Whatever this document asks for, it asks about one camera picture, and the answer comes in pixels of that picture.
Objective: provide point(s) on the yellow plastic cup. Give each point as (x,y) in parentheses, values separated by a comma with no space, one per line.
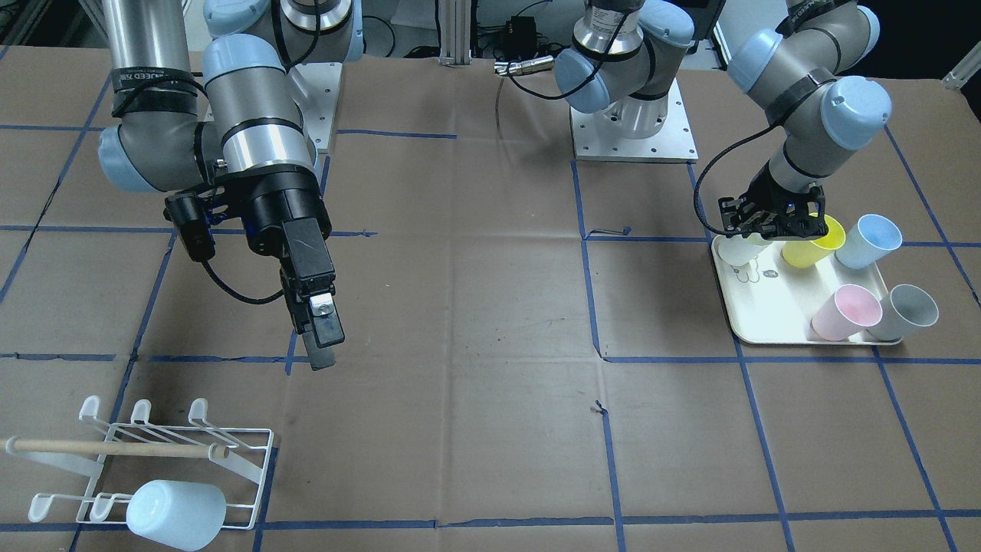
(805,254)

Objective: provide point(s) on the grey plastic cup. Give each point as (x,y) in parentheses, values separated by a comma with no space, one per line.
(906,309)

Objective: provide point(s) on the white wire cup rack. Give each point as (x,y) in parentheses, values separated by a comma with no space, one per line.
(119,457)

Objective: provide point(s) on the light blue plastic cup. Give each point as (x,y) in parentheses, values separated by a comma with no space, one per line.
(180,514)

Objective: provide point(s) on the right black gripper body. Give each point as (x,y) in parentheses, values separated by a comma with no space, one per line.
(285,208)

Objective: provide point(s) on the white plastic cup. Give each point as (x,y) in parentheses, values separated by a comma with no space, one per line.
(738,250)

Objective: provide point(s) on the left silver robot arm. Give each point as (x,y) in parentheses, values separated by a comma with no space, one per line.
(626,53)

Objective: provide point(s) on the cream plastic tray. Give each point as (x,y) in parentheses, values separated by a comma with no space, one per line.
(769,302)

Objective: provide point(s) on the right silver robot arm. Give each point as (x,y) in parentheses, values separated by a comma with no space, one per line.
(238,141)

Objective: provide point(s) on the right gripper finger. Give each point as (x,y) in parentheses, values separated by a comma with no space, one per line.
(318,324)

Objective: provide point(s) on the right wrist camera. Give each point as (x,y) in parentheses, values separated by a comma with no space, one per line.
(185,210)

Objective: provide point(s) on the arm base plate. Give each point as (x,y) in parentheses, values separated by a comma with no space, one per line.
(632,130)
(316,91)

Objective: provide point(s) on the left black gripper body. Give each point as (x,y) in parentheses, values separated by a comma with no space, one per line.
(814,205)

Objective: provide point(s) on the pink plastic cup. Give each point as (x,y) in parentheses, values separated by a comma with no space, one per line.
(849,310)

